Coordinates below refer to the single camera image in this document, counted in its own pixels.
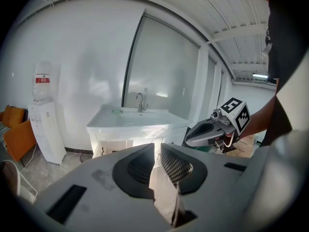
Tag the person's right forearm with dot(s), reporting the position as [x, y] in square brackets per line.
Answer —
[260, 122]

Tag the cardboard box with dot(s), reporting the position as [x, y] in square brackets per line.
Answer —
[243, 146]

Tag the small gripper-mounted camera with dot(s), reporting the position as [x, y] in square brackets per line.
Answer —
[216, 115]

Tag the white water dispenser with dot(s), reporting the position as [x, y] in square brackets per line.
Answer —
[47, 132]

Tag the person's black shirt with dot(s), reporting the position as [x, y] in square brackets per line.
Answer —
[285, 33]

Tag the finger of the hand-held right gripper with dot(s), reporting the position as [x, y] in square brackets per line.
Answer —
[202, 140]
[196, 127]

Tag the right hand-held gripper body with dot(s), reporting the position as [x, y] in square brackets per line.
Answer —
[237, 115]

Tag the white sink cabinet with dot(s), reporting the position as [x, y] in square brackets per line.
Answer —
[173, 135]

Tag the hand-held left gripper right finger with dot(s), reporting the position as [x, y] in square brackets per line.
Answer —
[217, 197]

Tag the orange sofa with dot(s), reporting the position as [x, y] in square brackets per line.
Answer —
[18, 136]

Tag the striped pillow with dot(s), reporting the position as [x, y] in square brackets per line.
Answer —
[3, 133]

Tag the green round dish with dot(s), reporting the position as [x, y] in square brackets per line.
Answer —
[117, 111]

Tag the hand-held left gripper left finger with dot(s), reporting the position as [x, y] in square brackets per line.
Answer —
[101, 202]

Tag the fluorescent ceiling light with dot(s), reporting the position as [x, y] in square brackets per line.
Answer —
[260, 75]

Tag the clear water dispenser bottle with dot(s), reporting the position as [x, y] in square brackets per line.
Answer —
[43, 81]

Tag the chrome faucet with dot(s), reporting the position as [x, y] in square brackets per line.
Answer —
[140, 103]

